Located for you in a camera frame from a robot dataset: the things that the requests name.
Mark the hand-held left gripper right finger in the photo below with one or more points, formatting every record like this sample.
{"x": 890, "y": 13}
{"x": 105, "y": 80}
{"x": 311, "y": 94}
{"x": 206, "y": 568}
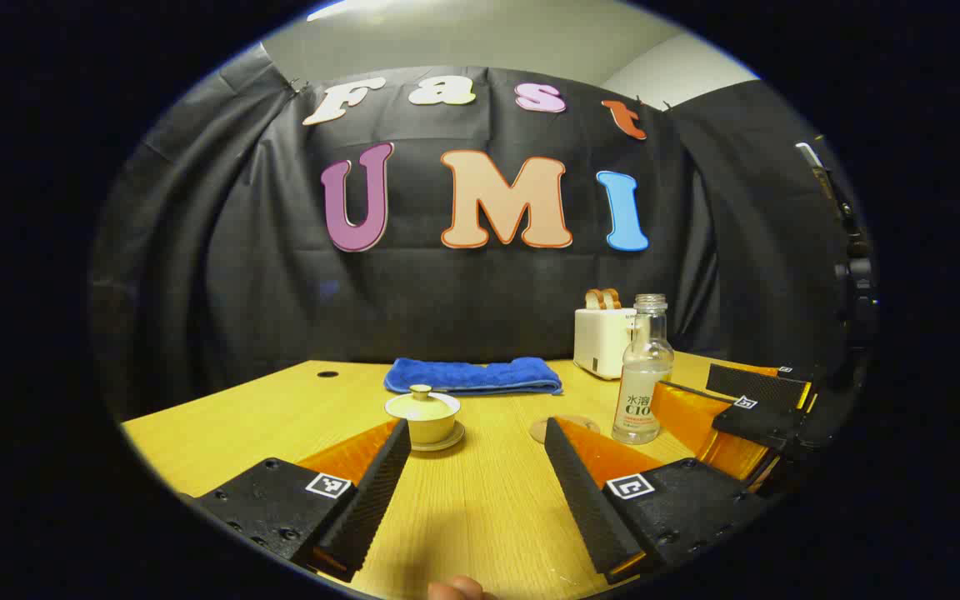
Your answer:
{"x": 584, "y": 492}

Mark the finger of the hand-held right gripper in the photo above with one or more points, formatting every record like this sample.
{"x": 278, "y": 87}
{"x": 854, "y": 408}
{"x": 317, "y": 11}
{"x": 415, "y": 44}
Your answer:
{"x": 759, "y": 421}
{"x": 751, "y": 383}

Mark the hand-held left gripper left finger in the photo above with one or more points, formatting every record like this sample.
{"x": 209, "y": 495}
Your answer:
{"x": 372, "y": 492}

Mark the round wooden coaster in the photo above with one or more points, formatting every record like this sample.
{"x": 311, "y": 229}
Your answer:
{"x": 537, "y": 432}

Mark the yellow ceramic teacup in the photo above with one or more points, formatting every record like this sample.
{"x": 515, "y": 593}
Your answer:
{"x": 432, "y": 429}

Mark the yellow teacup lid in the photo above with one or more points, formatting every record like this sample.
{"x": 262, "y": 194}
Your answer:
{"x": 422, "y": 405}

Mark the clear glass water bottle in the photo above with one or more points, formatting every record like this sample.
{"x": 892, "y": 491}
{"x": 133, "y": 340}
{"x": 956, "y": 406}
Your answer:
{"x": 642, "y": 375}

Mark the yellow ceramic saucer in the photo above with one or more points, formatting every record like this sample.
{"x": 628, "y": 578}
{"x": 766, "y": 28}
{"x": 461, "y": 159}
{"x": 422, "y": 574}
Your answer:
{"x": 452, "y": 442}

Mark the cream white toaster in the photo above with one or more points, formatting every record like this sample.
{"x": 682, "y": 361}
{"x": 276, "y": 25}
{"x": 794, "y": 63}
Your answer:
{"x": 597, "y": 342}

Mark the blue towel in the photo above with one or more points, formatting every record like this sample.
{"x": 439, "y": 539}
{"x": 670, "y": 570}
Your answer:
{"x": 472, "y": 375}

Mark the bread slice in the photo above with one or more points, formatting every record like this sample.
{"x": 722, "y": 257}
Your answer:
{"x": 612, "y": 300}
{"x": 593, "y": 300}

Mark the black backdrop cloth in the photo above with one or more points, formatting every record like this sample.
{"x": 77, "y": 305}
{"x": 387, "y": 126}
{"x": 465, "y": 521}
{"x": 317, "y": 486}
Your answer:
{"x": 447, "y": 292}

